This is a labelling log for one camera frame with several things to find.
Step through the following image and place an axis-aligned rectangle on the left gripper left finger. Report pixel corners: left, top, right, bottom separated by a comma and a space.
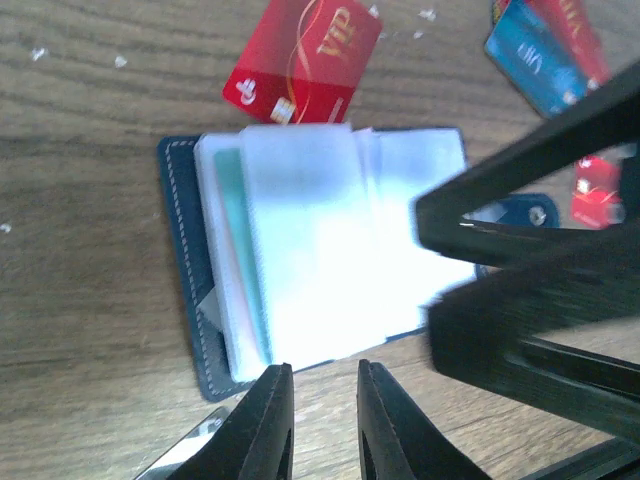
170, 363, 294, 480

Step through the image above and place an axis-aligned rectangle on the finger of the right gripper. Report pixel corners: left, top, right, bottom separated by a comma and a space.
414, 64, 639, 267
427, 249, 639, 443

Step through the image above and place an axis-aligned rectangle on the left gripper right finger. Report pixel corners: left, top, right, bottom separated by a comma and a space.
357, 359, 489, 480

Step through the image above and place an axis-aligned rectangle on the navy blue card holder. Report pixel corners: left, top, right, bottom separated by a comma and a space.
157, 122, 561, 404

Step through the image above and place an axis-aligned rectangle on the teal VIP card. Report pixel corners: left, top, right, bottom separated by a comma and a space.
213, 148, 273, 365

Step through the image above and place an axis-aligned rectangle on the blue card upper centre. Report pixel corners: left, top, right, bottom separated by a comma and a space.
485, 1, 588, 118

